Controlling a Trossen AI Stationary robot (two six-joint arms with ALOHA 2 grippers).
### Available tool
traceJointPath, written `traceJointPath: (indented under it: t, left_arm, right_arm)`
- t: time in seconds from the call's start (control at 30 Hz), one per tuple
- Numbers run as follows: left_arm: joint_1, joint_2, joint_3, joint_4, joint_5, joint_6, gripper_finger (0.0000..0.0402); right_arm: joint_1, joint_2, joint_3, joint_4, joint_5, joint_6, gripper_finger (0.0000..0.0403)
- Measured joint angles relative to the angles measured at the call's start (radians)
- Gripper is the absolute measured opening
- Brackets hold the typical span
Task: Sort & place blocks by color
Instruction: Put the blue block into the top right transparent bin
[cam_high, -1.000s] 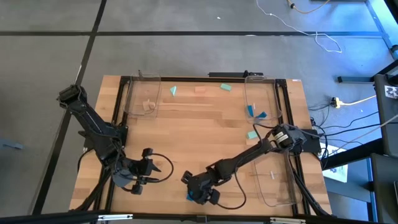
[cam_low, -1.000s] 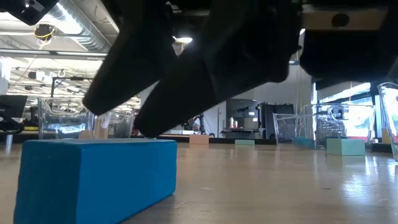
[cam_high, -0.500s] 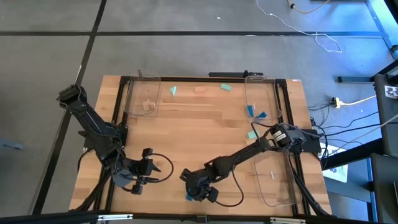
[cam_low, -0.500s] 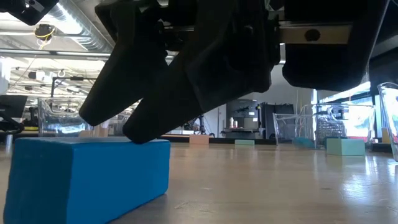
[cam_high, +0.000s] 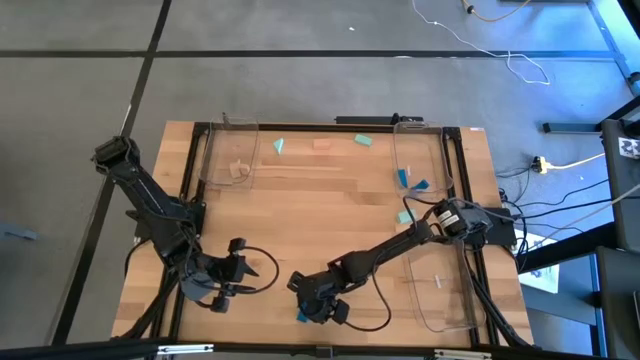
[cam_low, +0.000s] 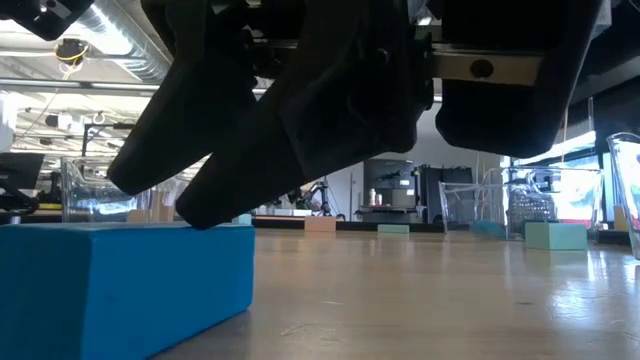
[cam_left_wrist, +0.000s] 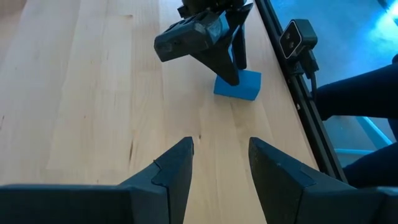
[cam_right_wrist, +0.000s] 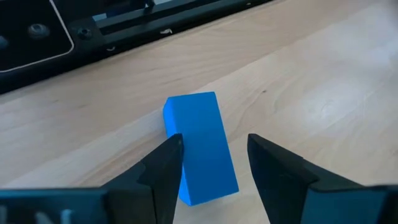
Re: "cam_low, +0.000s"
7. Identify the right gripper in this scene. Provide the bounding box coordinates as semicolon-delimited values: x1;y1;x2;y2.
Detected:
244;0;604;160

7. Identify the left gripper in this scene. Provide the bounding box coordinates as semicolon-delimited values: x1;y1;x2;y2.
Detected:
0;0;95;42

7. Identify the clear plastic bin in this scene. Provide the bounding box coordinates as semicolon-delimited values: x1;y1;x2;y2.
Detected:
60;156;219;225
438;166;605;240

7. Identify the tan cardboard block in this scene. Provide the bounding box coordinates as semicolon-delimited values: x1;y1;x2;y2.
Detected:
304;215;337;233

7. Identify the long blue block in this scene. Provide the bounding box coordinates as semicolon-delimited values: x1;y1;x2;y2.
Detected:
0;222;256;360

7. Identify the long ceiling light bar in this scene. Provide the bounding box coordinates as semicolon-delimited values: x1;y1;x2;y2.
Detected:
0;77;164;100

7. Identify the black cabinet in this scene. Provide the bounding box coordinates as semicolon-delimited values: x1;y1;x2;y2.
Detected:
417;164;474;224
363;158;416;224

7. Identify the yellow container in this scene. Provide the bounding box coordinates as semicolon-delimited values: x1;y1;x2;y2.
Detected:
613;203;629;232

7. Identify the black monitor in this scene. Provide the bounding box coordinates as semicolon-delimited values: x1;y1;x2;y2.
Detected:
0;152;45;190

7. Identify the yellow ceiling cable reel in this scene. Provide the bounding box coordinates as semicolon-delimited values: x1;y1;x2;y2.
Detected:
53;37;91;67

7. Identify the black gantry frame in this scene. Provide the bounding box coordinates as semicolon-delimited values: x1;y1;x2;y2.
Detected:
81;122;130;160

